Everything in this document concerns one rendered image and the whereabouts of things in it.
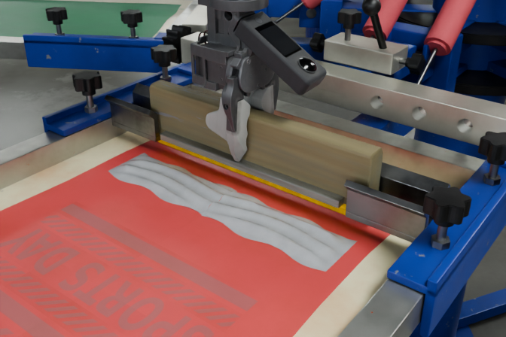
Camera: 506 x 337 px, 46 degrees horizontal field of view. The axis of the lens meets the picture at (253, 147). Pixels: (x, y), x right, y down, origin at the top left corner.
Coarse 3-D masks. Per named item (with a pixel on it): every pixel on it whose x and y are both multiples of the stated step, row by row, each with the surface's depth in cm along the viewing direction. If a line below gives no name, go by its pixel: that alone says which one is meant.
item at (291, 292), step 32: (256, 192) 80; (192, 224) 73; (320, 224) 73; (352, 224) 73; (192, 256) 67; (224, 256) 67; (256, 256) 67; (288, 256) 67; (352, 256) 67; (256, 288) 63; (288, 288) 63; (320, 288) 63; (256, 320) 58; (288, 320) 58
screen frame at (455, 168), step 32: (96, 128) 91; (320, 128) 91; (352, 128) 89; (0, 160) 80; (32, 160) 83; (384, 160) 86; (416, 160) 82; (448, 160) 80; (480, 160) 80; (384, 288) 57; (352, 320) 54; (384, 320) 54; (416, 320) 57
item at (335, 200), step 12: (168, 132) 86; (180, 144) 84; (192, 144) 83; (204, 144) 83; (216, 156) 81; (228, 156) 80; (240, 168) 78; (252, 168) 77; (264, 168) 77; (276, 180) 75; (288, 180) 75; (300, 192) 73; (312, 192) 72; (324, 192) 72; (336, 204) 71
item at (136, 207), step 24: (144, 144) 92; (96, 168) 85; (192, 168) 85; (216, 168) 85; (48, 192) 80; (72, 192) 80; (96, 192) 80; (120, 192) 80; (144, 192) 80; (0, 216) 75; (24, 216) 75; (120, 216) 75; (144, 216) 75; (168, 216) 75; (192, 216) 75; (0, 240) 70
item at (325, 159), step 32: (160, 96) 85; (192, 96) 82; (160, 128) 88; (192, 128) 83; (256, 128) 76; (288, 128) 73; (256, 160) 78; (288, 160) 74; (320, 160) 71; (352, 160) 68
